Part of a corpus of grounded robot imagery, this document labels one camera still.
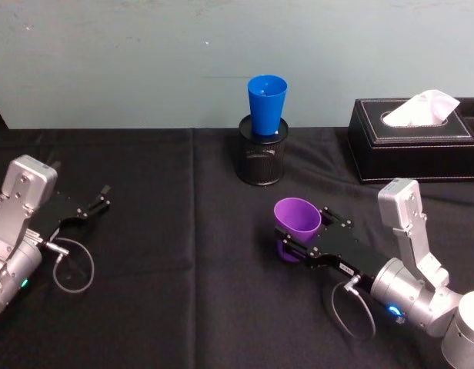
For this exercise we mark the black leather tissue box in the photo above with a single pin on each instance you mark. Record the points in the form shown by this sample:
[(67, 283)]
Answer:
[(406, 153)]

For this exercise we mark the black tablecloth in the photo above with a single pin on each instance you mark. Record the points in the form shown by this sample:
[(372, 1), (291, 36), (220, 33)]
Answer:
[(164, 269)]

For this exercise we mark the black mesh pen holder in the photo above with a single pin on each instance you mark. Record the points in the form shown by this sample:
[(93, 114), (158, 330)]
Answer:
[(262, 161)]

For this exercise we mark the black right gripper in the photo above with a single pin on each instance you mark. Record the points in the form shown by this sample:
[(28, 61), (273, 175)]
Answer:
[(337, 250)]

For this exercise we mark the blue plastic cup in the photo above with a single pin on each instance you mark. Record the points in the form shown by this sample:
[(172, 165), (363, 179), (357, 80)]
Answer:
[(266, 104)]

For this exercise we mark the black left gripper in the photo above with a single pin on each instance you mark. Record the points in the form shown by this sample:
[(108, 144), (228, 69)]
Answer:
[(58, 213)]

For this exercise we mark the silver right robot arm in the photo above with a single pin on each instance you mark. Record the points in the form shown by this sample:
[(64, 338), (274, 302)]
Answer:
[(410, 284)]

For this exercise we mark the white tissue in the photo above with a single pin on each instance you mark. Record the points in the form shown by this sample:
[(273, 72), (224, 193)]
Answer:
[(421, 109)]

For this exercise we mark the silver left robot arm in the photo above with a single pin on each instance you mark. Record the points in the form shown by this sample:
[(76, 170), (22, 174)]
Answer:
[(17, 215)]

